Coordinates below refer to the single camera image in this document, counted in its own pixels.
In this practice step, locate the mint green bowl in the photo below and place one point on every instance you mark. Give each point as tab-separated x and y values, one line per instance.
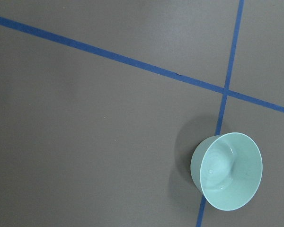
227	170

